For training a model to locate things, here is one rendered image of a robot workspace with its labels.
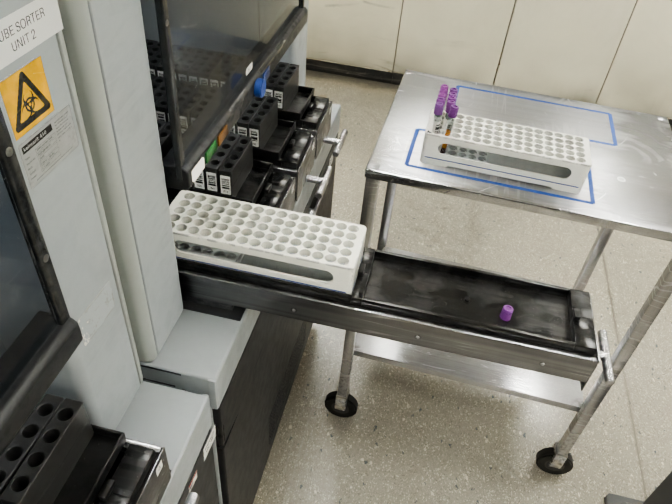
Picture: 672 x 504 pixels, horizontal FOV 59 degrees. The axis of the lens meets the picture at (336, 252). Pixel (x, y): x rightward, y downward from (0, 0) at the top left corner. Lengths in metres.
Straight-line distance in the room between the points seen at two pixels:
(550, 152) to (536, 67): 2.07
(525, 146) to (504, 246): 1.22
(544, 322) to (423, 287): 0.18
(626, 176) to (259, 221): 0.72
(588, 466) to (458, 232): 0.97
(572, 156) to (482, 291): 0.34
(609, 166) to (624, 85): 2.02
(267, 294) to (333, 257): 0.11
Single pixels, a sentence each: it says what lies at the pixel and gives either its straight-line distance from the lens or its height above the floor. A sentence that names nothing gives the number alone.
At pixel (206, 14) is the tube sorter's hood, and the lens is 0.81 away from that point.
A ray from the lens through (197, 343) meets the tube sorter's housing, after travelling 0.91.
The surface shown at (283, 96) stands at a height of 0.86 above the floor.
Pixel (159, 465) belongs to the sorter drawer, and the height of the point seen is 0.80.
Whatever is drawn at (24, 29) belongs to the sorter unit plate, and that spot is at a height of 1.24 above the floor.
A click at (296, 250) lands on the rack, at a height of 0.86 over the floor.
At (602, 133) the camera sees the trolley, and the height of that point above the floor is 0.82.
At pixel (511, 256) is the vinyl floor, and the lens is 2.30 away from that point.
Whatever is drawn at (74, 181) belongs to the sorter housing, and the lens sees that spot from 0.60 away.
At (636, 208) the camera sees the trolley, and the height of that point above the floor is 0.82.
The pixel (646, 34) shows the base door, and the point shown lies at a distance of 3.21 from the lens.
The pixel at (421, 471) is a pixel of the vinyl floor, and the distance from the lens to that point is 1.66.
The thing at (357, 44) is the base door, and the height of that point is 0.20.
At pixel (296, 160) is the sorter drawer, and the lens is 1.12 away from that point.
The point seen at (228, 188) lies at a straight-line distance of 0.99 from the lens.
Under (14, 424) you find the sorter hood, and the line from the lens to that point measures 0.57.
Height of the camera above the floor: 1.43
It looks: 42 degrees down
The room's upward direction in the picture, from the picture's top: 6 degrees clockwise
